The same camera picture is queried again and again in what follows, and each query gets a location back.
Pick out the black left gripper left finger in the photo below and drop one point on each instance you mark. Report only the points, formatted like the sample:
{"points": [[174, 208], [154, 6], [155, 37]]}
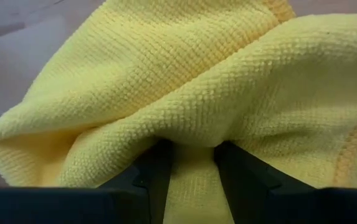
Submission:
{"points": [[156, 174]]}

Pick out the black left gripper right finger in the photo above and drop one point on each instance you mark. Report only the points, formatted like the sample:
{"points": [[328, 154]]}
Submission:
{"points": [[246, 186]]}

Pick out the yellow microfiber towel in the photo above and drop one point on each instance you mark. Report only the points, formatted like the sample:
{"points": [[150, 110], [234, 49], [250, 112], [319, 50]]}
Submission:
{"points": [[197, 93]]}

